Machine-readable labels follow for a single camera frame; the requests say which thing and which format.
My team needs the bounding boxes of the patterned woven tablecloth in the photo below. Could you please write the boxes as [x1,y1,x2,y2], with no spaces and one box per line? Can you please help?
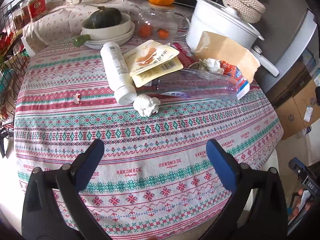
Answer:
[14,38,283,239]

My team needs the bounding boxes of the clear plastic water bottle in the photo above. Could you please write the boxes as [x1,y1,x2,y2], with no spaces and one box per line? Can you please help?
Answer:
[145,69,239,99]

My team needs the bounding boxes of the woven rope basket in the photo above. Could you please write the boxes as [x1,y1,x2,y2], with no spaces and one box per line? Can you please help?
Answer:
[222,0,266,23]

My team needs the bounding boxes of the right human hand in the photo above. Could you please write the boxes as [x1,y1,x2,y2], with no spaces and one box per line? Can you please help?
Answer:
[288,189,313,221]

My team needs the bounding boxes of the red label spice jar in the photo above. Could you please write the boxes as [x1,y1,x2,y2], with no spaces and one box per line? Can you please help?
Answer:
[27,0,47,22]

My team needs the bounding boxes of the glass jar with lid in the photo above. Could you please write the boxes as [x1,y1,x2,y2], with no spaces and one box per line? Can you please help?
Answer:
[136,3,190,43]

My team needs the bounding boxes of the black wire rack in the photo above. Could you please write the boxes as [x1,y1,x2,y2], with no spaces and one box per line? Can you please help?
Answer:
[1,2,30,157]

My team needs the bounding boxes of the white tissue ball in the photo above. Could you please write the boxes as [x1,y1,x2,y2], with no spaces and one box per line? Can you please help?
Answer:
[133,94,161,117]

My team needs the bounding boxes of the dark grey refrigerator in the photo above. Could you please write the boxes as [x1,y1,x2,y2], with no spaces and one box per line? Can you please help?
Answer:
[254,0,319,107]

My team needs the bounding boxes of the upper cardboard box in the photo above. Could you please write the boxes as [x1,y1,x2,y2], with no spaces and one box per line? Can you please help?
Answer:
[293,79,319,128]

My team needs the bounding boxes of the white squeeze tube bottle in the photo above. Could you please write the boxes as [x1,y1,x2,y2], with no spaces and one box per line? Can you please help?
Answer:
[100,42,137,106]

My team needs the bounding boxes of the red soda can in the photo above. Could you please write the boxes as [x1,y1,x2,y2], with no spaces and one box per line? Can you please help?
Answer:
[171,43,197,68]

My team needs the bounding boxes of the floral cloth cover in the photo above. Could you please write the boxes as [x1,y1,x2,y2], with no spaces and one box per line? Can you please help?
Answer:
[23,0,141,53]

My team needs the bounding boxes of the white stacked bowls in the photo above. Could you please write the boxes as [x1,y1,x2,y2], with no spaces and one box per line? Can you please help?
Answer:
[73,12,135,50]

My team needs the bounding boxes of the torn brown paper carton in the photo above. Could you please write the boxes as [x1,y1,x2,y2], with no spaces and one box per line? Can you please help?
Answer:
[195,31,260,100]

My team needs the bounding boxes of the yellow snack packet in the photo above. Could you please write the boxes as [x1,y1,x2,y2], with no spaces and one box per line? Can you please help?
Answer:
[124,40,183,88]

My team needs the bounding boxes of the small white table clip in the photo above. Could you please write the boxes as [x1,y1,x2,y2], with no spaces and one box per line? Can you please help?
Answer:
[73,93,81,105]

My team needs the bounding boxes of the lower cardboard box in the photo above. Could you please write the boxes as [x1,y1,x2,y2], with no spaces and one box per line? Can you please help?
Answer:
[276,98,305,140]

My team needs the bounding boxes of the dark green squash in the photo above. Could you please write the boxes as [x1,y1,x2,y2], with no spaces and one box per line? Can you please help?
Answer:
[87,7,122,29]

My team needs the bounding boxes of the cardboard box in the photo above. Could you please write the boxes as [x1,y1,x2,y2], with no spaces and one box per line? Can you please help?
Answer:
[276,98,305,140]
[293,79,319,128]

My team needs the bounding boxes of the crumpled cream paper wad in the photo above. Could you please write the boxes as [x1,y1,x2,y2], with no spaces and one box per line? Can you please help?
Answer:
[189,58,224,74]

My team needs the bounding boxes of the white electric cooking pot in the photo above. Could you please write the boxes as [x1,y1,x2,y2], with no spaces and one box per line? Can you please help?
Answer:
[186,0,279,77]

